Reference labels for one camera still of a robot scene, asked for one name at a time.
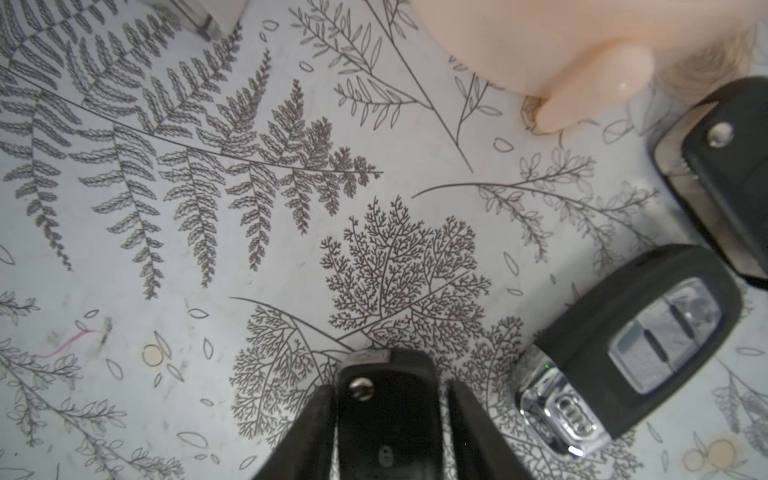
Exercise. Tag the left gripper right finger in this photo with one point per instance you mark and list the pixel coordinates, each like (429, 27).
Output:
(480, 450)

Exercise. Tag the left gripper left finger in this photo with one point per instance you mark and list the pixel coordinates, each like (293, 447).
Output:
(306, 451)

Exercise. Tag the black flip key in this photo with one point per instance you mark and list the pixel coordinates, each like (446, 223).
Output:
(388, 416)

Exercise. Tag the black key silver trim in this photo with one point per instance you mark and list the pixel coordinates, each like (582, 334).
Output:
(625, 348)

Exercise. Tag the black car key by clock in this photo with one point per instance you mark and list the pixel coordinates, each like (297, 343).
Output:
(714, 161)

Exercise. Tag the peach round alarm clock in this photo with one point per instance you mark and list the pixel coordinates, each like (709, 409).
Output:
(579, 57)

